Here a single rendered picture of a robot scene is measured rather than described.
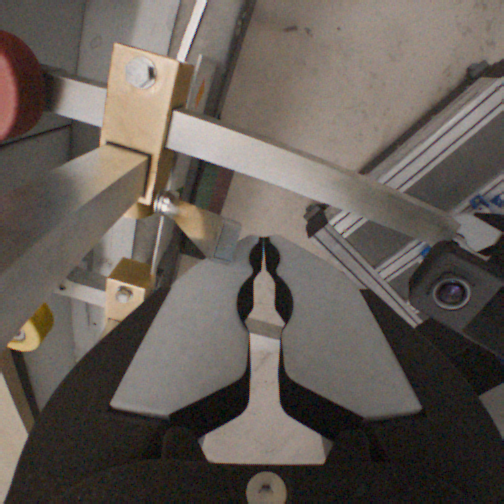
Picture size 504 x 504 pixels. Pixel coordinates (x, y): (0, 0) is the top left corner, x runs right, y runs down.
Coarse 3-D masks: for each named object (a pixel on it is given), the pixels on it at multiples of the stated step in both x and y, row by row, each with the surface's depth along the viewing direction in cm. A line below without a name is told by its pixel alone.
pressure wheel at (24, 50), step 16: (0, 32) 15; (0, 48) 14; (16, 48) 16; (0, 64) 15; (16, 64) 15; (32, 64) 17; (0, 80) 15; (16, 80) 16; (32, 80) 17; (0, 96) 16; (16, 96) 16; (32, 96) 17; (0, 112) 16; (16, 112) 17; (32, 112) 18; (0, 128) 17; (16, 128) 18
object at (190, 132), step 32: (64, 96) 20; (96, 96) 20; (192, 128) 22; (224, 128) 21; (224, 160) 23; (256, 160) 23; (288, 160) 23; (320, 160) 24; (320, 192) 24; (352, 192) 24; (384, 192) 24; (384, 224) 25; (416, 224) 25; (448, 224) 25
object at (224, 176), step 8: (224, 168) 39; (224, 176) 40; (216, 184) 40; (224, 184) 40; (216, 192) 41; (224, 192) 41; (216, 200) 41; (208, 208) 42; (216, 208) 42; (200, 256) 47
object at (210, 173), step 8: (208, 168) 39; (216, 168) 39; (208, 176) 40; (208, 184) 40; (200, 192) 41; (208, 192) 41; (200, 200) 42; (208, 200) 42; (184, 248) 46; (192, 248) 46
